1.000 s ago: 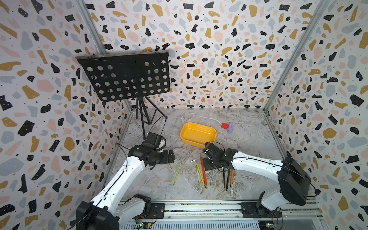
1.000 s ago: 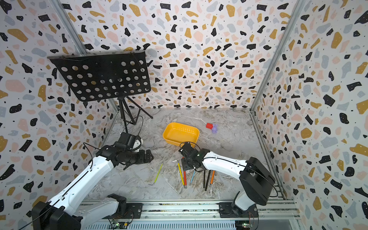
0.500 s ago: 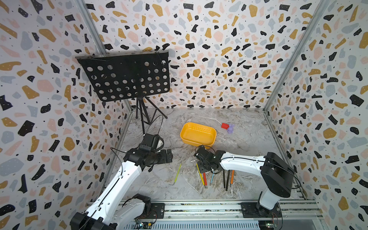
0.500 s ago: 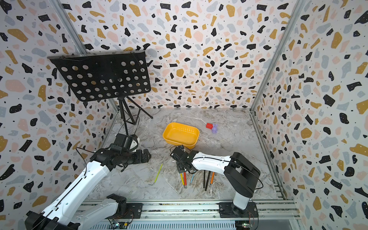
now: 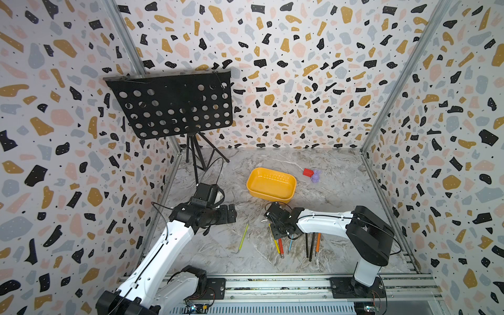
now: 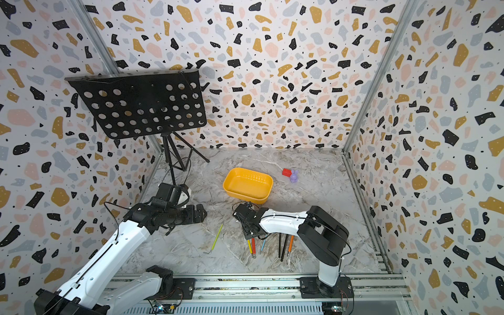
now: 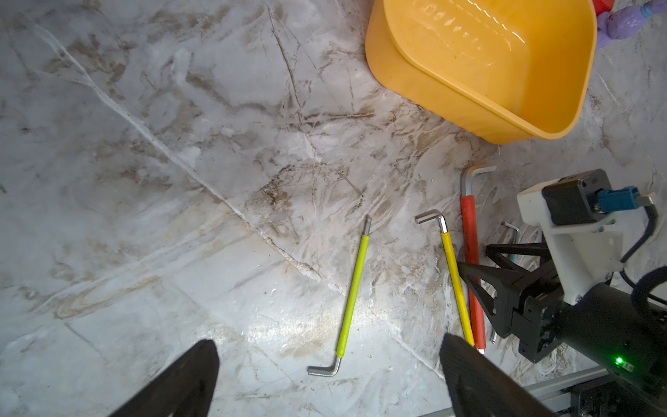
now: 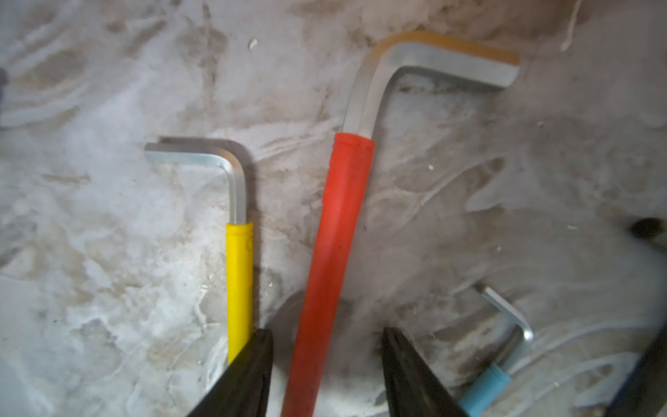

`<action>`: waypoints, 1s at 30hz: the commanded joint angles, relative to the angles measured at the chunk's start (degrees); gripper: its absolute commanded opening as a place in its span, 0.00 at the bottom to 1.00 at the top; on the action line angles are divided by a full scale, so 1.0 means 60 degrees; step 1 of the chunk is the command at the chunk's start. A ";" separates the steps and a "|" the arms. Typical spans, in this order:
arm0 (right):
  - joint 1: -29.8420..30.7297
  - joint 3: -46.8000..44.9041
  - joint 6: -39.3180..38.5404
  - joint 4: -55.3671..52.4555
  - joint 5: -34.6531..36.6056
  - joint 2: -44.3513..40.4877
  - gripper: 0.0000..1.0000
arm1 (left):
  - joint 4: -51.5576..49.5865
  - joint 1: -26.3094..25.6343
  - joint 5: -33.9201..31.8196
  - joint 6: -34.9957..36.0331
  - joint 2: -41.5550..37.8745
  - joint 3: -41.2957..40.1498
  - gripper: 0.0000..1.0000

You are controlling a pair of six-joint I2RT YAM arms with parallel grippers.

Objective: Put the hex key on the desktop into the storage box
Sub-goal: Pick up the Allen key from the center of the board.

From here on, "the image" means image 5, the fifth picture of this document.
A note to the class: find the red hex key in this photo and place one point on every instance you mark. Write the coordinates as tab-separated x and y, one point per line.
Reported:
280	248

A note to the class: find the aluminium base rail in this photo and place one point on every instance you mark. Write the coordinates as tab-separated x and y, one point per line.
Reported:
297	294

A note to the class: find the orange hex key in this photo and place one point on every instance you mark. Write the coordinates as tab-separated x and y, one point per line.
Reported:
318	240

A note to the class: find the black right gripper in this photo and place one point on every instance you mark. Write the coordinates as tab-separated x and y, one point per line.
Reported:
276	237

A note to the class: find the yellow plastic storage box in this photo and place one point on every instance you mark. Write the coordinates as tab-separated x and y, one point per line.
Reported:
271	185

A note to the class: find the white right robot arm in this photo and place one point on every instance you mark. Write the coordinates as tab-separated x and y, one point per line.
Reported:
371	236

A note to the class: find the aluminium corner post right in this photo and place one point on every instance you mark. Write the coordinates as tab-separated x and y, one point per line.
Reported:
436	19

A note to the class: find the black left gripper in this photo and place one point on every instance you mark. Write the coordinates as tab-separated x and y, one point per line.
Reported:
224	218

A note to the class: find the red block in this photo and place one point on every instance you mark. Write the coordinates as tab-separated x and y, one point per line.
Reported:
308	172

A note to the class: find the aluminium corner post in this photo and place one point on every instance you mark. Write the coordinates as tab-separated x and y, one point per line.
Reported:
111	7
436	19

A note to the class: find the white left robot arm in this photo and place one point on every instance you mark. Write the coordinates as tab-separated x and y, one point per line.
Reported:
145	291

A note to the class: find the black perforated music stand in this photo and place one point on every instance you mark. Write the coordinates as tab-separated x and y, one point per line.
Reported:
188	104

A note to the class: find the aluminium corner post left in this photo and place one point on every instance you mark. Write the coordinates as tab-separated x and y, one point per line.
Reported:
111	7

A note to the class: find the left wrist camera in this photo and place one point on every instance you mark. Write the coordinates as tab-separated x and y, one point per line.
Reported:
210	196

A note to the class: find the green hex key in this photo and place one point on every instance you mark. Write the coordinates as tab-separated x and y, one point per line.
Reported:
243	238

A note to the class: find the yellow hex key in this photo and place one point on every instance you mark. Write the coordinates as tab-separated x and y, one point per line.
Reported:
274	240

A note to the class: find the blue hex key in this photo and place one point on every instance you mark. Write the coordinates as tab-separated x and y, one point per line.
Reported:
290	246

